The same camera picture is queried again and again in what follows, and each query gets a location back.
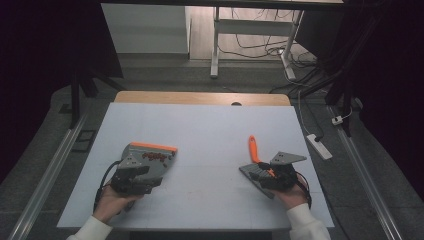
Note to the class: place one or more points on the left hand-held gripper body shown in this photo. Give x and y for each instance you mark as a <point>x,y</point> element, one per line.
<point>128,178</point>

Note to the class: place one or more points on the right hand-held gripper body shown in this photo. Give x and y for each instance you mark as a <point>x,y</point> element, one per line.
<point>283,176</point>

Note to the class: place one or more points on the grey dustpan with orange edge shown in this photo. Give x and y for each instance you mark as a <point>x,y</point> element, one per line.
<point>156,166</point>

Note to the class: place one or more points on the person's right hand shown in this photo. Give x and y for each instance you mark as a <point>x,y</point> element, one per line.
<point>293,196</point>

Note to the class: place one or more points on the person's left hand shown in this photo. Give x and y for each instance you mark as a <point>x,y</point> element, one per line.
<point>111,203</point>

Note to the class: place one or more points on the white power strip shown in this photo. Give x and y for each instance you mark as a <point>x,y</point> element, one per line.
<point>319,146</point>

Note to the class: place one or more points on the black floor plate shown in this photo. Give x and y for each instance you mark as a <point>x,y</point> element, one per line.
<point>84,140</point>

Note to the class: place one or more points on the white table mat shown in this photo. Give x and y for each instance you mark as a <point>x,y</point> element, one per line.
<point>200,133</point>

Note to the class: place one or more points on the small white adapter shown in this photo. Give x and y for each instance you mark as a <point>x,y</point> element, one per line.
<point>337,120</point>

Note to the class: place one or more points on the wooden table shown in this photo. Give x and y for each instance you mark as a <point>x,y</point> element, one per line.
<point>186,97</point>

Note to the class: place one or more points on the black stand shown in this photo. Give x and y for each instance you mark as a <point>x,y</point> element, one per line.
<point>75,100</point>
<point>346,83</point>

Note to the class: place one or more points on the white cabinet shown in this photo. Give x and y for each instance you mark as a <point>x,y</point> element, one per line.
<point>146,30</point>

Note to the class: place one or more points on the aluminium floor rail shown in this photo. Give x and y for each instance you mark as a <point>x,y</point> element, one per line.
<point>46,180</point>
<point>366,180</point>

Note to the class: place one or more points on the white desk frame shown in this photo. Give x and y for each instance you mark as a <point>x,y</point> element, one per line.
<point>253,27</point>

